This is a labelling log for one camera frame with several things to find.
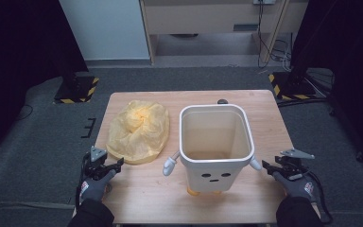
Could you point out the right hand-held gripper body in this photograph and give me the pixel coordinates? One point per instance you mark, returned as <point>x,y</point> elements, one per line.
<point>291,167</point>

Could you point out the person's right hand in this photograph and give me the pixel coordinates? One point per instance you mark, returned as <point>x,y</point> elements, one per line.
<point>299,189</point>

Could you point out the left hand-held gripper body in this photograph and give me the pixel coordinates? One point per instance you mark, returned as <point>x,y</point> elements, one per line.
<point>95,164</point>

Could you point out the person's left hand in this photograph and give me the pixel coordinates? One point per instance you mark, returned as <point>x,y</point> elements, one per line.
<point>96,187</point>

